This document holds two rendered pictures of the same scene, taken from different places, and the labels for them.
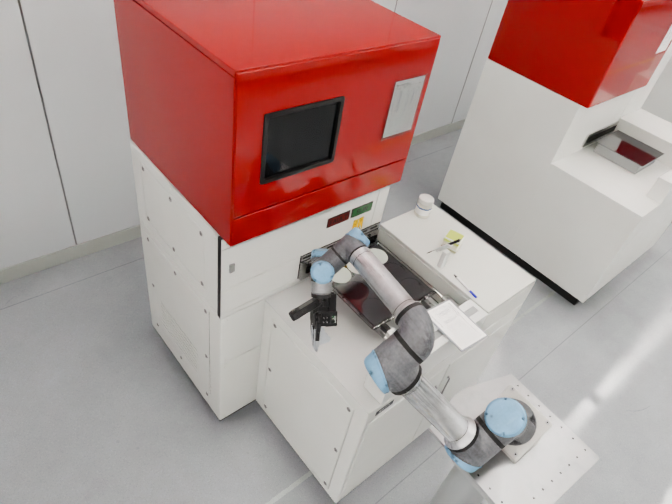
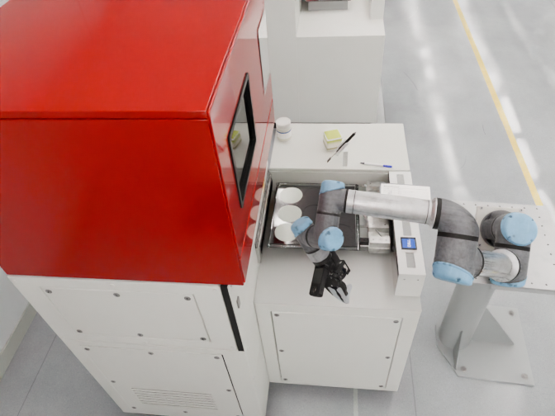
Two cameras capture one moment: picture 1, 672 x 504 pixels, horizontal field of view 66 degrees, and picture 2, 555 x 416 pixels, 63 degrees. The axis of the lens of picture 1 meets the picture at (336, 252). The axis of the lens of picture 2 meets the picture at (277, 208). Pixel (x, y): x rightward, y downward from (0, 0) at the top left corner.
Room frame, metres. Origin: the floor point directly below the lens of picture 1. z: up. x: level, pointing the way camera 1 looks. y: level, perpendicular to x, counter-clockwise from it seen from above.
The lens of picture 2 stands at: (0.53, 0.63, 2.30)
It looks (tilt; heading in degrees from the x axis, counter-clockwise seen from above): 46 degrees down; 328
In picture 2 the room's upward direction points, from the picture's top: 6 degrees counter-clockwise
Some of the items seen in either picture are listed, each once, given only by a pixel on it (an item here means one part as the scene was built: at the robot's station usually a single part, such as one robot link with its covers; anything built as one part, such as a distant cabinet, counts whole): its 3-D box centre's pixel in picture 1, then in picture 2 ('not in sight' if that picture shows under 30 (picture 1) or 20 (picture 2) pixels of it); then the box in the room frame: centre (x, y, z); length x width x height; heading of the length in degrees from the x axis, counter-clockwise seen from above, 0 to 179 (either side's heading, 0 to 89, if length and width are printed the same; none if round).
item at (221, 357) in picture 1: (254, 294); (197, 307); (1.79, 0.36, 0.41); 0.82 x 0.71 x 0.82; 138
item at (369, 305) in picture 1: (375, 280); (314, 214); (1.56, -0.19, 0.90); 0.34 x 0.34 x 0.01; 48
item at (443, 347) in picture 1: (428, 348); (403, 229); (1.27, -0.41, 0.89); 0.55 x 0.09 x 0.14; 138
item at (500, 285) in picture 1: (451, 262); (338, 156); (1.78, -0.52, 0.89); 0.62 x 0.35 x 0.14; 48
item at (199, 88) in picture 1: (273, 92); (135, 117); (1.78, 0.34, 1.52); 0.81 x 0.75 x 0.59; 138
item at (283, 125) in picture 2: (424, 206); (283, 129); (2.00, -0.36, 1.01); 0.07 x 0.07 x 0.10
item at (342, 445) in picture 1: (381, 360); (336, 268); (1.55, -0.32, 0.41); 0.97 x 0.64 x 0.82; 138
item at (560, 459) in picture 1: (503, 447); (496, 250); (1.01, -0.72, 0.75); 0.45 x 0.44 x 0.13; 44
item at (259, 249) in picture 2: (340, 253); (264, 215); (1.69, -0.02, 0.89); 0.44 x 0.02 x 0.10; 138
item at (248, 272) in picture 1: (309, 243); (253, 227); (1.57, 0.11, 1.02); 0.82 x 0.03 x 0.40; 138
